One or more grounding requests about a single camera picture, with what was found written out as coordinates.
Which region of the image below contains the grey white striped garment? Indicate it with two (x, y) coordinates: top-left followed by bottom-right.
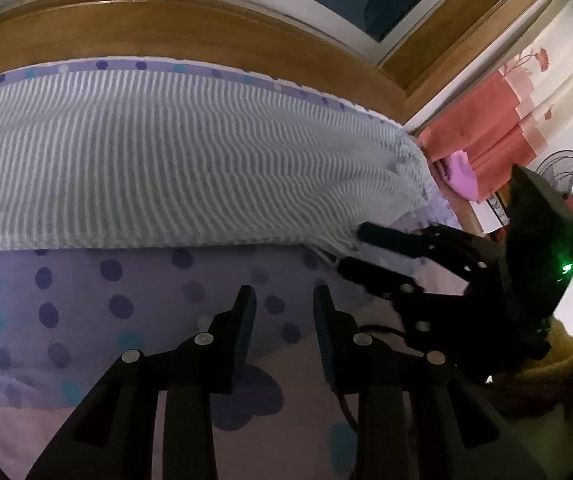
(0, 69), (437, 256)

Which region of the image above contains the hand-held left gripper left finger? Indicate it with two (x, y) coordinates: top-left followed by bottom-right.
(26, 285), (258, 480)

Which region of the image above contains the purple dotted heart print sheet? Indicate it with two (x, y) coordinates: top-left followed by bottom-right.
(0, 57), (472, 480)

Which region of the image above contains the pink cloth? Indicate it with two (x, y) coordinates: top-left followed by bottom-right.
(441, 149), (481, 203)

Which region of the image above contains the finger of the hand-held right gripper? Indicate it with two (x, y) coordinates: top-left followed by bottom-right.
(357, 221), (497, 276)
(337, 256), (424, 306)

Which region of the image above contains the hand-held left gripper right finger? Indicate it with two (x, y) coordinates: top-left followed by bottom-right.
(312, 285), (549, 480)

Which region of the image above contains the orange curtain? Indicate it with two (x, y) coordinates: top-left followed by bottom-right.
(416, 0), (573, 203)

